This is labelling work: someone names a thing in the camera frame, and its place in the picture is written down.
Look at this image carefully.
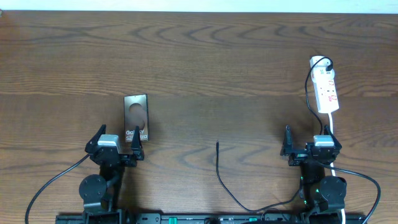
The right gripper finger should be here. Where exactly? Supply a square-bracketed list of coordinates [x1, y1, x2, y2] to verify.
[323, 124, 342, 149]
[280, 125, 294, 156]

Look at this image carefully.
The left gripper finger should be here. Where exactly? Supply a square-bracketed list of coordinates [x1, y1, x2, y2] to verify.
[85, 124, 106, 154]
[131, 126, 144, 161]

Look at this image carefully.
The Samsung Galaxy smartphone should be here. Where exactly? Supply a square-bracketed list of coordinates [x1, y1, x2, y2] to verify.
[124, 94, 149, 142]

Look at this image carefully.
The black USB charging cable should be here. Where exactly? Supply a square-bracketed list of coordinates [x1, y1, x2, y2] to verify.
[215, 56, 334, 213]

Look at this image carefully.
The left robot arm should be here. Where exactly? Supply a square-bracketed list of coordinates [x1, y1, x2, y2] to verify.
[79, 125, 144, 223]

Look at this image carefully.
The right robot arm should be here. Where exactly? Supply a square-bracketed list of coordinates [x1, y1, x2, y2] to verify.
[280, 126, 347, 223]

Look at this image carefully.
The white power strip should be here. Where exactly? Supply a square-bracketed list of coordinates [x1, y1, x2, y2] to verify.
[310, 69, 339, 114]

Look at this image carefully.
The white power strip cord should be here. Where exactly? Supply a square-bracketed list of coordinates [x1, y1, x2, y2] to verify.
[327, 112, 346, 224]

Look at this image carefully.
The white USB wall charger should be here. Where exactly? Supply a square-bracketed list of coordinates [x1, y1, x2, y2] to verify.
[310, 55, 334, 77]

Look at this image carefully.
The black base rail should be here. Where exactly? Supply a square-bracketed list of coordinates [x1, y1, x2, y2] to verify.
[55, 212, 368, 224]

